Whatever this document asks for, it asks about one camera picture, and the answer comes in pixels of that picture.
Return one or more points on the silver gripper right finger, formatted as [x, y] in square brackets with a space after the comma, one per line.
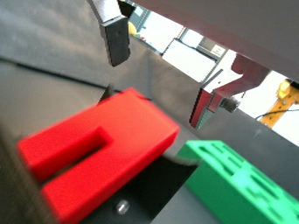
[219, 98]

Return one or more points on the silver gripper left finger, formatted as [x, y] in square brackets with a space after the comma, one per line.
[114, 29]

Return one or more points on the red double-square block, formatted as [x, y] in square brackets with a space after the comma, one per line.
[51, 153]

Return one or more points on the green shape sorting board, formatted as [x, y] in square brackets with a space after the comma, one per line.
[234, 189]

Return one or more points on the yellow machine in background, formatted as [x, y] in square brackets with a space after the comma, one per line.
[287, 98]

